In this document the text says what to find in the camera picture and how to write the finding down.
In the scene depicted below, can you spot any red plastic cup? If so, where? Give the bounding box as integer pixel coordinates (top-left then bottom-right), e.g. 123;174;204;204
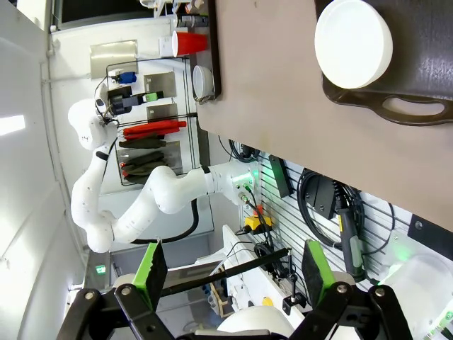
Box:
171;30;209;57

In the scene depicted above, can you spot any dark olive cloth roll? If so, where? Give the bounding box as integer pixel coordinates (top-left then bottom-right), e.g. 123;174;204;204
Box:
118;137;167;150
122;166;157;186
122;151;169;169

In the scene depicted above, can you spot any black mounted box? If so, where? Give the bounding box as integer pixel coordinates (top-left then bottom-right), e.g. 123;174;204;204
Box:
304;174;337;221

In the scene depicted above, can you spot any yellow emergency stop button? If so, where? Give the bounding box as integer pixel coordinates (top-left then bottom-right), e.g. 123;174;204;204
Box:
243;204;275;235

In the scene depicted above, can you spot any white workbench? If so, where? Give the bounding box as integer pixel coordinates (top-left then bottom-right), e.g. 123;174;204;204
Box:
222;225;309;320

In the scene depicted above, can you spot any black metal bracket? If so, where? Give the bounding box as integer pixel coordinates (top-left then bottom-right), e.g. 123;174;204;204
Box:
406;213;453;254

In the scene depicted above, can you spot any black wire frame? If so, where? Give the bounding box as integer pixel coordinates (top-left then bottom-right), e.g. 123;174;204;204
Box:
105;57;200;188

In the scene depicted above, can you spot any black base cable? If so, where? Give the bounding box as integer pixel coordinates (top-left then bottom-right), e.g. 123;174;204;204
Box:
237;183;277;251

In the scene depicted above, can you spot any white wall socket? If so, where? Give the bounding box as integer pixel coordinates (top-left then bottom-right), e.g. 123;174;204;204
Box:
158;35;174;57

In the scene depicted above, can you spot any white slatted panel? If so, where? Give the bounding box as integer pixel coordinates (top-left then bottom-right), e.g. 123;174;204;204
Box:
239;152;415;285

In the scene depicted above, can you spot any blue white wrist camera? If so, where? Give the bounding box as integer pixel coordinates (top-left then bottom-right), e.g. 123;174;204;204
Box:
108;69;137;86

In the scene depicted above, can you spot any coiled black cable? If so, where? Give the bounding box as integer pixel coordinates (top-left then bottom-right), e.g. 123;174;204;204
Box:
296;169;366;249

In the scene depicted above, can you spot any red cloth roll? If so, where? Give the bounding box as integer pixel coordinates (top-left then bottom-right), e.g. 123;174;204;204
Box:
122;120;188;140

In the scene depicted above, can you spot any grey flat panel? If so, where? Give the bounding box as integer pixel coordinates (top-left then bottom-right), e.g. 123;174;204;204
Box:
166;259;226;285

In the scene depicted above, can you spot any small silver wall plate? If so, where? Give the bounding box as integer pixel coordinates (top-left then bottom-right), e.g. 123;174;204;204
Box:
143;72;177;98
146;103;179;121

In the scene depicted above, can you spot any black pole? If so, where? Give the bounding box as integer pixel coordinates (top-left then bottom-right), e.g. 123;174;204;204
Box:
161;247;292;298

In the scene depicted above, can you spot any black cable bundle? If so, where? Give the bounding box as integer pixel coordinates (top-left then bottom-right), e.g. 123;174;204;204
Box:
217;136;262;164

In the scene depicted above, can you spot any large silver wall plate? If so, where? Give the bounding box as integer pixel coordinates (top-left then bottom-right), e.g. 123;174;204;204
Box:
89;39;138;79

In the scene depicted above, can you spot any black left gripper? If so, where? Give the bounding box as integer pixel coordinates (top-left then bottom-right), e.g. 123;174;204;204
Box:
105;86;166;115

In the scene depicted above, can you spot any white bowl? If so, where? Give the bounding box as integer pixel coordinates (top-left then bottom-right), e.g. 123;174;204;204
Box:
192;64;215;100
314;0;394;90

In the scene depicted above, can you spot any thick black arm hose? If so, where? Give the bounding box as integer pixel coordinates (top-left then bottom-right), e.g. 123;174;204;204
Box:
132;197;200;246

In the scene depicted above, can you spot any small black clamp stand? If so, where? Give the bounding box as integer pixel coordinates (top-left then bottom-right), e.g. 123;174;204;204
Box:
282;247;307;317

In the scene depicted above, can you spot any wooden box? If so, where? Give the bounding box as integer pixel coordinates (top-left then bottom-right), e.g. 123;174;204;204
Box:
210;279;235;319

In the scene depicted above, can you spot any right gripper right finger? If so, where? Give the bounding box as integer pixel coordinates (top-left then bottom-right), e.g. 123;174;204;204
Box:
292;239;414;340

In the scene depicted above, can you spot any brown plastic tray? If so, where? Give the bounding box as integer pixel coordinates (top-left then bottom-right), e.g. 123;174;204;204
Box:
189;0;223;106
314;0;453;128

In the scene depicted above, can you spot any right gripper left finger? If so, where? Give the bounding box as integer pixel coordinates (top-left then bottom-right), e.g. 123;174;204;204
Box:
56;240;178;340

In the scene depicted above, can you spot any grey black handheld device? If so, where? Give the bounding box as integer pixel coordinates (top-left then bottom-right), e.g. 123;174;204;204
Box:
336;208;366;283

